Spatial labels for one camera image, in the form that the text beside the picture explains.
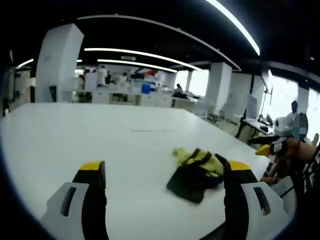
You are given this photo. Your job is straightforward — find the white square pillar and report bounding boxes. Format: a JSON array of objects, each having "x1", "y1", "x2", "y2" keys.
[
  {"x1": 34, "y1": 23, "x2": 85, "y2": 103},
  {"x1": 204, "y1": 62, "x2": 234, "y2": 113}
]

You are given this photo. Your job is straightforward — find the white upright panel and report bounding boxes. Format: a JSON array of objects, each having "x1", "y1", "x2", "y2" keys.
[{"x1": 246, "y1": 94, "x2": 259, "y2": 120}]

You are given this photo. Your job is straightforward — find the short ceiling light strip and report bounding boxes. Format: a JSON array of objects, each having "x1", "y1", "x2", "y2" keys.
[{"x1": 16, "y1": 58, "x2": 35, "y2": 69}]

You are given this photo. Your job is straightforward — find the black rectangular object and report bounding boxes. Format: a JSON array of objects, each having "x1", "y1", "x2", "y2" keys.
[{"x1": 48, "y1": 85, "x2": 58, "y2": 102}]

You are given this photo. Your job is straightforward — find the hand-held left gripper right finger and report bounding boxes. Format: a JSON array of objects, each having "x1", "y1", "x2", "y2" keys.
[{"x1": 223, "y1": 160, "x2": 293, "y2": 240}]

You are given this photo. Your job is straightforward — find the tall light stand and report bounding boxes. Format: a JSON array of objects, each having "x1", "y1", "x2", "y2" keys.
[{"x1": 259, "y1": 69, "x2": 275, "y2": 123}]

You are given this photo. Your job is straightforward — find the long ceiling light strip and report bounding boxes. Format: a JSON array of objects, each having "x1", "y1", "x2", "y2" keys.
[
  {"x1": 204, "y1": 0, "x2": 261, "y2": 56},
  {"x1": 84, "y1": 47, "x2": 202, "y2": 72},
  {"x1": 97, "y1": 59, "x2": 178, "y2": 74}
]

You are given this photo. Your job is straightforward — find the yellow grey blue garment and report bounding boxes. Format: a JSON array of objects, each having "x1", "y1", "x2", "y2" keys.
[{"x1": 166, "y1": 147, "x2": 226, "y2": 205}]

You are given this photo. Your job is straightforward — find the person's right hand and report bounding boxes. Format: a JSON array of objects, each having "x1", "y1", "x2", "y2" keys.
[{"x1": 283, "y1": 138, "x2": 301, "y2": 163}]

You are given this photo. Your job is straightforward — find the white counter cabinets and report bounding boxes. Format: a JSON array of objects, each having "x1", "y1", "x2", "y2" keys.
[{"x1": 72, "y1": 89, "x2": 199, "y2": 109}]

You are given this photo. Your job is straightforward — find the black frame desk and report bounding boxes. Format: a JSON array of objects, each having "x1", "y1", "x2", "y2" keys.
[{"x1": 234, "y1": 114, "x2": 276, "y2": 141}]

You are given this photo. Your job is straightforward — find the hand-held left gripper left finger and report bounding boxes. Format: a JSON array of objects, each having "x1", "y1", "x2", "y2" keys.
[{"x1": 39, "y1": 160, "x2": 110, "y2": 240}]

